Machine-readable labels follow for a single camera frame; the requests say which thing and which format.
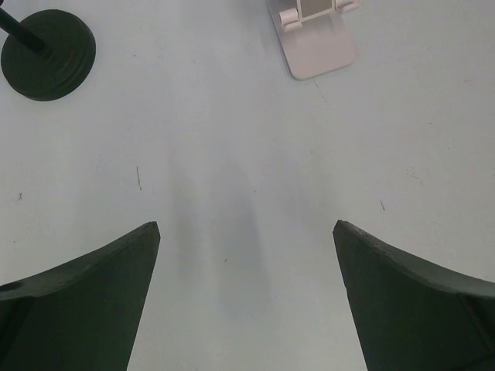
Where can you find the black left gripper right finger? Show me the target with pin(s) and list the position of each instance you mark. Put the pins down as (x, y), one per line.
(412, 314)

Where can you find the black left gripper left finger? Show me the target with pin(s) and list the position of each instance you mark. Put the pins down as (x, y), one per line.
(81, 315)

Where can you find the black round-base phone stand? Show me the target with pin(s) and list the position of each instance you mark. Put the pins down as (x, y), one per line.
(47, 55)

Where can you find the white folding phone stand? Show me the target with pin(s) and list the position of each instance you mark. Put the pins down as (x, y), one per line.
(313, 36)

